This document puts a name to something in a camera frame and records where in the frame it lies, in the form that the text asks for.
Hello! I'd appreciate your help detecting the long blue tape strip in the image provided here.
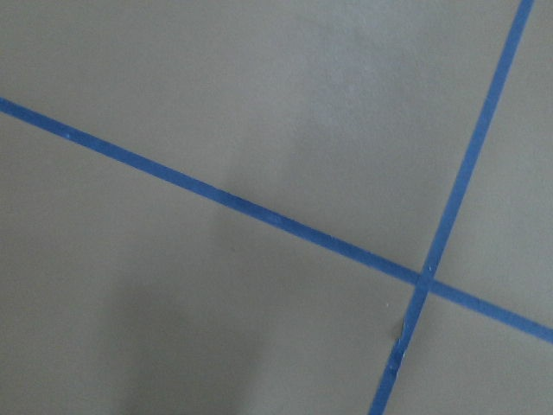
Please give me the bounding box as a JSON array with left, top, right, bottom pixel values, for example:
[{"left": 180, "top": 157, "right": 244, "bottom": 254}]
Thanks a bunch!
[{"left": 1, "top": 98, "right": 552, "bottom": 343}]

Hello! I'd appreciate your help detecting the crossing blue tape strip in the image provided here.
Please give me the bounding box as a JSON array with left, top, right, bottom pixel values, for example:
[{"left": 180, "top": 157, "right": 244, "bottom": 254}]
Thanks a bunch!
[{"left": 368, "top": 1, "right": 534, "bottom": 415}]

